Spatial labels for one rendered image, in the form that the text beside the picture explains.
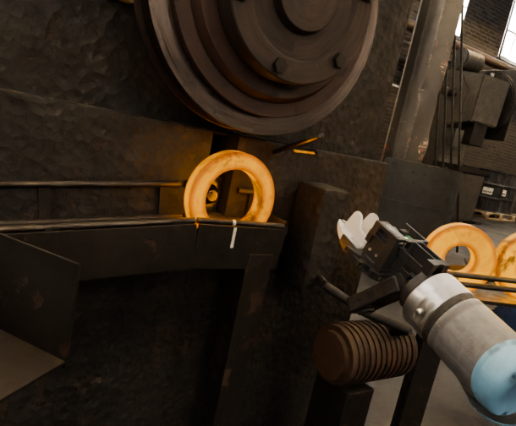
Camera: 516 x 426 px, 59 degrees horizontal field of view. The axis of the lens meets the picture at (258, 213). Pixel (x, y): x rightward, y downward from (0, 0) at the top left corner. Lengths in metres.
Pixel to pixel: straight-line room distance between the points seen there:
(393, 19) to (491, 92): 7.66
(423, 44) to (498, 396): 4.95
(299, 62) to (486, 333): 0.49
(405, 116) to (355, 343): 4.45
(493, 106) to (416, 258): 8.30
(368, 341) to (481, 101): 7.89
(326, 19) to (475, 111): 7.90
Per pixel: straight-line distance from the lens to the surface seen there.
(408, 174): 3.47
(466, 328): 0.63
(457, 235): 1.07
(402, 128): 5.28
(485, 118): 8.88
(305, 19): 0.79
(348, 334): 0.98
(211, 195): 0.96
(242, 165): 0.87
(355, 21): 0.87
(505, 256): 1.12
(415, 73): 5.35
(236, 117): 0.83
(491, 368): 0.61
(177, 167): 0.90
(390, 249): 0.70
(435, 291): 0.66
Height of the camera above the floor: 0.89
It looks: 10 degrees down
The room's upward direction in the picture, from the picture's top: 12 degrees clockwise
